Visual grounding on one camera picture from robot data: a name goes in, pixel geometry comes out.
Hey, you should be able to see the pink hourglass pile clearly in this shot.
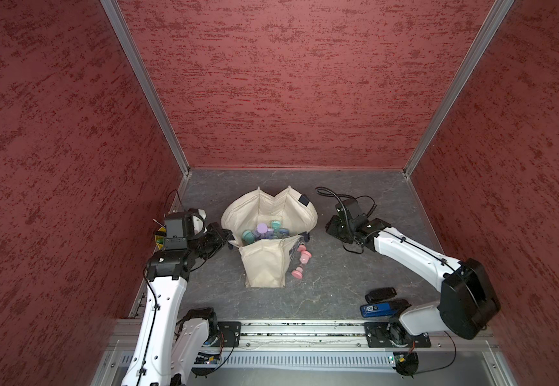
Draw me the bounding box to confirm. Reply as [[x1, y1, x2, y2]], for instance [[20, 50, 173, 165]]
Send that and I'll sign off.
[[291, 249, 312, 280]]

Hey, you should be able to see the purple hourglass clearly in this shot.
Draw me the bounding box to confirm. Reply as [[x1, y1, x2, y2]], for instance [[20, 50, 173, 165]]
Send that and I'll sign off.
[[256, 223, 269, 235]]

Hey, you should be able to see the cream canvas bag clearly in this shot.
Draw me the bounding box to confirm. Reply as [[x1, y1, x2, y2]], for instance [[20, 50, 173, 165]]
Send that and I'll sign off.
[[221, 187, 318, 288]]

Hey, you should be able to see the teal hourglass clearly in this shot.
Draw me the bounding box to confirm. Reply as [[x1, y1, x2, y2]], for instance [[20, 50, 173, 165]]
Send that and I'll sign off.
[[270, 220, 283, 233], [242, 230, 256, 245]]

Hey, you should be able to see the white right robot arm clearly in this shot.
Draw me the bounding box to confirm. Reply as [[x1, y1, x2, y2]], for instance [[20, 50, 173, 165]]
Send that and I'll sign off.
[[325, 196, 501, 347]]

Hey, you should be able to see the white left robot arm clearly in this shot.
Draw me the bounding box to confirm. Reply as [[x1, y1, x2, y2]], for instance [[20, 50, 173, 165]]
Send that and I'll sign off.
[[121, 223, 232, 385]]

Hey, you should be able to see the yellow pen holder cup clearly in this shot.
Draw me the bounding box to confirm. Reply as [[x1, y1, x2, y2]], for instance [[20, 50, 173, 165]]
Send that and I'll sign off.
[[153, 219, 166, 250]]

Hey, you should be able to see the black stapler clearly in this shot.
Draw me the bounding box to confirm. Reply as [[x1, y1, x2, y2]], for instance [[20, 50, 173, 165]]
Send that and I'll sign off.
[[365, 287, 397, 304]]

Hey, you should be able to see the blue stapler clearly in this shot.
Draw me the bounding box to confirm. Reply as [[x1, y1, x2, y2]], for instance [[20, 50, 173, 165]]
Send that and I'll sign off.
[[360, 299, 411, 318]]

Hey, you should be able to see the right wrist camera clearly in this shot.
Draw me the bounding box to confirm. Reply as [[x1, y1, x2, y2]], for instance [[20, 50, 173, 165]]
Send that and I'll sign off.
[[336, 199, 365, 221]]

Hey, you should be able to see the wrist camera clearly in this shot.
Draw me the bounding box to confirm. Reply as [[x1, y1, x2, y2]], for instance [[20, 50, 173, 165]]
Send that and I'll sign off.
[[164, 209, 206, 250], [336, 199, 365, 221]]

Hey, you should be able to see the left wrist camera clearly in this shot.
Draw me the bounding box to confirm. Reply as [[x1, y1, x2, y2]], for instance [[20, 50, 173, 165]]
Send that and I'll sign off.
[[164, 209, 206, 250]]

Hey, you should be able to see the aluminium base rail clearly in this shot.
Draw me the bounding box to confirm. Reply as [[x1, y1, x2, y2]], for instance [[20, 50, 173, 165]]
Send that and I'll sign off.
[[115, 317, 498, 351]]

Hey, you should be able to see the aluminium corner post right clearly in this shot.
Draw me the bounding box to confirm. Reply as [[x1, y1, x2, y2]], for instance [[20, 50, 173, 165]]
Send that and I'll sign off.
[[403, 0, 514, 179]]

